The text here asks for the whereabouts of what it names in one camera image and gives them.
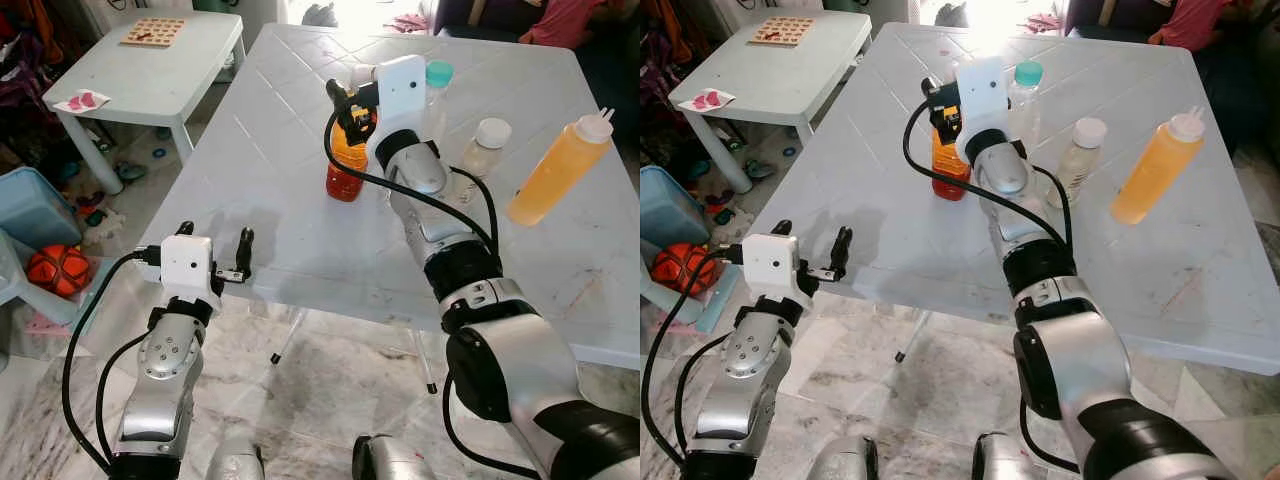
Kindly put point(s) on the colourful clothes pile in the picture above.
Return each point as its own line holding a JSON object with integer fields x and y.
{"x": 660, "y": 60}
{"x": 25, "y": 60}

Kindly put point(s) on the orange squeeze bottle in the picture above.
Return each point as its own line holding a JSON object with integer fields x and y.
{"x": 555, "y": 175}
{"x": 1155, "y": 175}

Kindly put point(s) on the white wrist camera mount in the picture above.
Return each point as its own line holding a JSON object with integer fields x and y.
{"x": 400, "y": 95}
{"x": 772, "y": 266}
{"x": 983, "y": 95}
{"x": 188, "y": 268}

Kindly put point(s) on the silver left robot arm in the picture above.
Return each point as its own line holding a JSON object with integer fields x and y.
{"x": 745, "y": 380}
{"x": 165, "y": 380}

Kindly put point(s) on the orange ball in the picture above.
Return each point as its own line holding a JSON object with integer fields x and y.
{"x": 58, "y": 270}
{"x": 682, "y": 270}

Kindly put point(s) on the person in red shirt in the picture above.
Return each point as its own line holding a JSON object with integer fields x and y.
{"x": 1190, "y": 20}
{"x": 560, "y": 20}

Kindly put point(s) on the robot leg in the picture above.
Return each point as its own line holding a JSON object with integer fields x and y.
{"x": 1005, "y": 460}
{"x": 390, "y": 462}
{"x": 235, "y": 460}
{"x": 845, "y": 462}

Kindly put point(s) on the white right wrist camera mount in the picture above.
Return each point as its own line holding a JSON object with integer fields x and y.
{"x": 983, "y": 95}
{"x": 400, "y": 95}

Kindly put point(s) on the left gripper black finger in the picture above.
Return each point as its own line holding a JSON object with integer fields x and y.
{"x": 781, "y": 228}
{"x": 244, "y": 255}
{"x": 841, "y": 254}
{"x": 185, "y": 229}

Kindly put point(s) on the clear bottle white cap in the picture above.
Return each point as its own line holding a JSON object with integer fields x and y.
{"x": 1082, "y": 140}
{"x": 487, "y": 140}

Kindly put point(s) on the large white plastic table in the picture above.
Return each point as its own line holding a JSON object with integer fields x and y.
{"x": 880, "y": 200}
{"x": 300, "y": 200}

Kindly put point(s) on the clear bottle teal cap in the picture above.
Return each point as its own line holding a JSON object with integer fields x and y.
{"x": 438, "y": 75}
{"x": 1027, "y": 74}

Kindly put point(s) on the small orange red bottle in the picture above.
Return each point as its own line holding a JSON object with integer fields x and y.
{"x": 347, "y": 172}
{"x": 950, "y": 175}

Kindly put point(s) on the robot right leg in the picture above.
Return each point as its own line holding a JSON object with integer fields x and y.
{"x": 390, "y": 462}
{"x": 1005, "y": 460}

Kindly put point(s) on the blue plastic bin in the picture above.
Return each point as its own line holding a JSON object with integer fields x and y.
{"x": 665, "y": 210}
{"x": 35, "y": 210}

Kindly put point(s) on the patterned wooden board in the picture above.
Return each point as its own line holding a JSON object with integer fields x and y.
{"x": 153, "y": 32}
{"x": 782, "y": 31}

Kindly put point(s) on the robot left leg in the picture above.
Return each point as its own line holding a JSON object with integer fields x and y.
{"x": 845, "y": 462}
{"x": 235, "y": 460}

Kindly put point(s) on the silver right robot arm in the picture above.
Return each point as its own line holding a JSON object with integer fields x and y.
{"x": 1090, "y": 360}
{"x": 520, "y": 360}

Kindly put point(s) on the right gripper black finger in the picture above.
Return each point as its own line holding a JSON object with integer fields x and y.
{"x": 929, "y": 90}
{"x": 336, "y": 92}

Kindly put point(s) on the small pale green table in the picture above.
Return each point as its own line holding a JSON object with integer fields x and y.
{"x": 780, "y": 70}
{"x": 150, "y": 70}

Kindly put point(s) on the pink heart card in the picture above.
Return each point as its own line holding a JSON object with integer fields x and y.
{"x": 82, "y": 100}
{"x": 707, "y": 99}

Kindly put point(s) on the light blue plastic tray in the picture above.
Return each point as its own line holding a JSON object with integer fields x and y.
{"x": 15, "y": 290}
{"x": 720, "y": 300}

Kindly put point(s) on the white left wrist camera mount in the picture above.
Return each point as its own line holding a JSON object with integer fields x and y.
{"x": 188, "y": 268}
{"x": 772, "y": 266}

